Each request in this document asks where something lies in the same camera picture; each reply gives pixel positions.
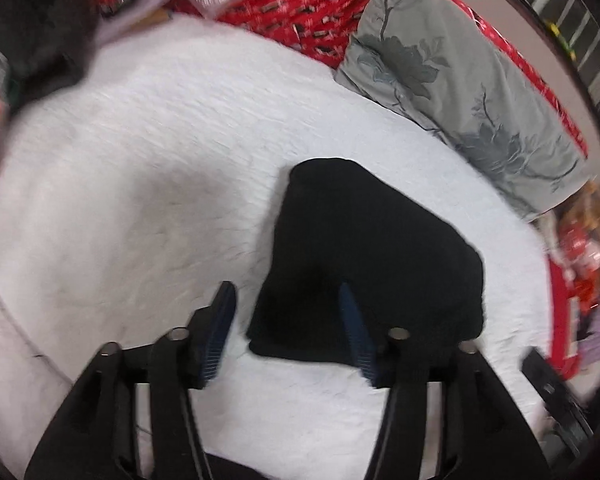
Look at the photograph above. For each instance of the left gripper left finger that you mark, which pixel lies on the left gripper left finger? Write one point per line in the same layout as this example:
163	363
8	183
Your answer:
93	433

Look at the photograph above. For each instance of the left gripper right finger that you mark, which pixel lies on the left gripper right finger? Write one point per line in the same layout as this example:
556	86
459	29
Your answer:
483	433

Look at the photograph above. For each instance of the black pants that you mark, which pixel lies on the black pants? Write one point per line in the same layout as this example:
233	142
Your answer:
406	268

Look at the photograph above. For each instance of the red blanket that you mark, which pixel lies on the red blanket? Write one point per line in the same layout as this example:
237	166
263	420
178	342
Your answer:
564	354

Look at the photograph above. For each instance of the bagged plush toys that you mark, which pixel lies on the bagged plush toys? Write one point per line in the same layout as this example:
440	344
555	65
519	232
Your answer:
578	233

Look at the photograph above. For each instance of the white quilted bed cover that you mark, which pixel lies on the white quilted bed cover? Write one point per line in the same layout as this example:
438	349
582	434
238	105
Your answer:
126	200

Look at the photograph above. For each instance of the grey floral pillow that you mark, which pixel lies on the grey floral pillow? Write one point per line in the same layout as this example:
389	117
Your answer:
438	64

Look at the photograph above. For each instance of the red floral quilt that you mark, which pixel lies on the red floral quilt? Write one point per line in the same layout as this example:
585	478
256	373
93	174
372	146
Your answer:
319	29

